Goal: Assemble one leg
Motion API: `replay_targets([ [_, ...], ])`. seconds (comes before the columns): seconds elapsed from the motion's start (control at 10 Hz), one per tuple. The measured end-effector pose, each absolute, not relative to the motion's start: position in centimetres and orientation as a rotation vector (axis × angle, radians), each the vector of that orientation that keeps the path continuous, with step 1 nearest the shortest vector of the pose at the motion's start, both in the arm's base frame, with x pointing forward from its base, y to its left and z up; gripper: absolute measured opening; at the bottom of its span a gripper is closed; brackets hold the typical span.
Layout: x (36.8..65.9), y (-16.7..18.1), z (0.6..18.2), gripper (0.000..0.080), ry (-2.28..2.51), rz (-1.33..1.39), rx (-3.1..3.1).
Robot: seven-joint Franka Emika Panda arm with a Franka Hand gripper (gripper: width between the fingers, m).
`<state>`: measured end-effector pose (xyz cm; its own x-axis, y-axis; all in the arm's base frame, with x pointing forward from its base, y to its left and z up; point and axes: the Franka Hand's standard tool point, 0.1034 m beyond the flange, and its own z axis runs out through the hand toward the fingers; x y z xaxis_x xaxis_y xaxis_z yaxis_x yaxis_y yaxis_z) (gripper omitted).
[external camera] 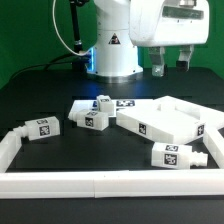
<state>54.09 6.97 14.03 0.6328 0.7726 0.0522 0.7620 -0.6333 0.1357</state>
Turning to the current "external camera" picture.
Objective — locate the black camera pole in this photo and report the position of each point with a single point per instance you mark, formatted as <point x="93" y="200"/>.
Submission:
<point x="78" y="65"/>

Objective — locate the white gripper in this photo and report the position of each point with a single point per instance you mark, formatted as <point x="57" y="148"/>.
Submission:
<point x="169" y="23"/>

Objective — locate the white U-shaped fence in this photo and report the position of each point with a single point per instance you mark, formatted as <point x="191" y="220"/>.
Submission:
<point x="101" y="184"/>

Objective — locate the white square tabletop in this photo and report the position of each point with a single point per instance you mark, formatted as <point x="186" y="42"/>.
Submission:
<point x="169" y="120"/>

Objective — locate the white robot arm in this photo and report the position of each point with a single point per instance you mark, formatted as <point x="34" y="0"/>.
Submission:
<point x="123" y="26"/>

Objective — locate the white marker sheet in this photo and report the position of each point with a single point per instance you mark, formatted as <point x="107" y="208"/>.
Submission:
<point x="79" y="105"/>

